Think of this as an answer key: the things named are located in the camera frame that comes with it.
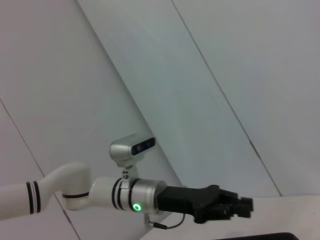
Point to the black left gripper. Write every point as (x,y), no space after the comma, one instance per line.
(187,202)

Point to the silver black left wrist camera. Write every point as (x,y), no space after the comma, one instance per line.
(122,150)

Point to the black glasses case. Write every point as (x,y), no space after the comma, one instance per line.
(262,237)

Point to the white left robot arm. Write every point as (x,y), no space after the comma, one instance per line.
(75,180)

